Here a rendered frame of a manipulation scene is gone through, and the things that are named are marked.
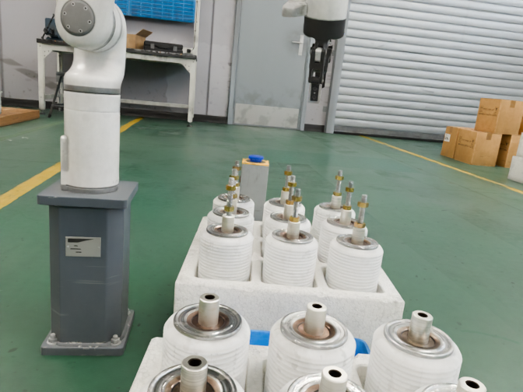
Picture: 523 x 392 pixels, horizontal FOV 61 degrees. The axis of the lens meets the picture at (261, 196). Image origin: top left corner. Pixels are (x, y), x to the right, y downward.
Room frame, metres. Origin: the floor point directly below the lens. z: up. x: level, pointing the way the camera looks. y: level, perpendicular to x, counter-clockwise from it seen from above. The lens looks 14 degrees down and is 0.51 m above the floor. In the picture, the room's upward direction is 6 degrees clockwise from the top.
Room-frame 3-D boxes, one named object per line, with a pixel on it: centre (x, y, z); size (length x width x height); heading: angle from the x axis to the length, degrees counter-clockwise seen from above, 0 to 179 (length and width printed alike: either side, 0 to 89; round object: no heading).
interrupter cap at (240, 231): (0.76, 0.05, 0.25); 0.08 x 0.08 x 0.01
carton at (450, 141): (4.51, -1.96, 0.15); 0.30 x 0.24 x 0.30; 97
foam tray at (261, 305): (0.88, -0.06, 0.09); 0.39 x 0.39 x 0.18; 2
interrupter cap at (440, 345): (0.45, -0.19, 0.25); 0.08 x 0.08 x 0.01
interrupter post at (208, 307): (0.44, 0.05, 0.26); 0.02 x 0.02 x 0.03
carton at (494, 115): (4.21, -2.11, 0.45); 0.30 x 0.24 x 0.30; 10
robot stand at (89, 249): (0.79, 0.31, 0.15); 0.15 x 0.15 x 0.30; 9
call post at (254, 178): (1.17, 0.03, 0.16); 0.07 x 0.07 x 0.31; 2
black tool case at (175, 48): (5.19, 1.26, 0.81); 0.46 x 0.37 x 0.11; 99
